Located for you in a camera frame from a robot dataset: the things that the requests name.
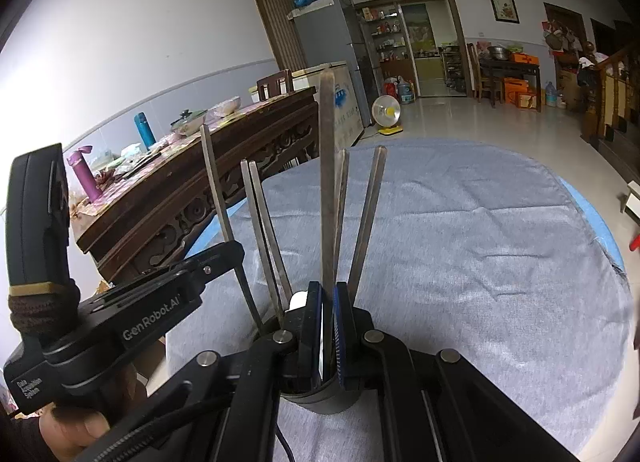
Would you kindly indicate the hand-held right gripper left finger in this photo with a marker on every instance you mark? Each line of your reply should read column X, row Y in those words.
column 314, row 337

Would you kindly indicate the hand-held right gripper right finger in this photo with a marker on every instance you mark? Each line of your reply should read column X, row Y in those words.
column 342, row 337

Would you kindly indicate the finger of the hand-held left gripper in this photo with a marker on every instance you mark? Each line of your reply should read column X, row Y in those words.
column 185, row 261
column 220, row 259

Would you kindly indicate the dark metal utensil cup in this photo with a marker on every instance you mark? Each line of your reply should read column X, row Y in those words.
column 320, row 399

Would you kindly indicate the person's left hand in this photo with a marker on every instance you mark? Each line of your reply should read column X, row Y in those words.
column 75, row 434

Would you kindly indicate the carved dark wooden table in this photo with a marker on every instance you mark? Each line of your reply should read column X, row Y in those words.
column 175, row 192

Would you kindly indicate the pile of papers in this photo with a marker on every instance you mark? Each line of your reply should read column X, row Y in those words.
column 135, row 160

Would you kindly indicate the purple bottle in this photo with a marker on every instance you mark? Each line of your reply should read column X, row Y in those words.
column 85, row 177

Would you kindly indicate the blue thermos bottle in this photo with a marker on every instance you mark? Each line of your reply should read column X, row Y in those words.
column 145, row 130

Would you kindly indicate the pot with glass lid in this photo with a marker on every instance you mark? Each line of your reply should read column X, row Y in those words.
column 187, row 122

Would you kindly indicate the grey tablecloth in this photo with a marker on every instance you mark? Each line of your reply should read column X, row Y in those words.
column 475, row 267

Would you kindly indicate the clear plastic bag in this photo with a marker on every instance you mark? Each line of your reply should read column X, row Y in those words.
column 225, row 107

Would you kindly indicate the dark wooden chair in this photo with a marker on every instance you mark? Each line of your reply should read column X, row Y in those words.
column 480, row 72
column 274, row 85

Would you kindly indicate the white chest freezer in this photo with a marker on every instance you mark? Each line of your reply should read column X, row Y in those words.
column 350, row 112

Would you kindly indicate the round electric heater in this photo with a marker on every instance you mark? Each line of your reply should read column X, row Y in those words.
column 386, row 112

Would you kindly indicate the grey refrigerator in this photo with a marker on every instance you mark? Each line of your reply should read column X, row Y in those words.
column 325, row 42

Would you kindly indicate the blue water jug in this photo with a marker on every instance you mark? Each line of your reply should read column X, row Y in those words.
column 551, row 95
column 406, row 90

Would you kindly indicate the blue bag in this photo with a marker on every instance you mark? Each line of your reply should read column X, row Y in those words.
column 305, row 0

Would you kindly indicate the blue table cover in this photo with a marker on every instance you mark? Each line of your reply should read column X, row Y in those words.
column 595, row 222

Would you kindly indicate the glass display cabinet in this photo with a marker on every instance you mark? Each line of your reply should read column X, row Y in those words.
column 387, row 37

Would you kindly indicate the orange box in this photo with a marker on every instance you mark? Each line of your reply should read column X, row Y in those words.
column 529, row 101
column 515, row 86
column 525, row 58

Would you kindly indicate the red object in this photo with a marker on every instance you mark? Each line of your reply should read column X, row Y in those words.
column 635, row 242

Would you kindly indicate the dark wooden side table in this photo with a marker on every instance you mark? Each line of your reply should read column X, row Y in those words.
column 510, row 67

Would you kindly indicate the white stool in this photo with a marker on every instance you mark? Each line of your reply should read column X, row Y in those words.
column 632, row 199

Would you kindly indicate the metal basin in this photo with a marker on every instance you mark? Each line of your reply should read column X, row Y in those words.
column 497, row 52

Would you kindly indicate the hanging bags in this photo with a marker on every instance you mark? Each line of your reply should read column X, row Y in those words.
column 555, row 37

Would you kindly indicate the wooden stair railing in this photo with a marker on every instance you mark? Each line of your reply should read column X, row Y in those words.
column 615, row 87

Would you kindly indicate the framed wall picture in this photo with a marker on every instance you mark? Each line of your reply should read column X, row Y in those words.
column 504, row 7

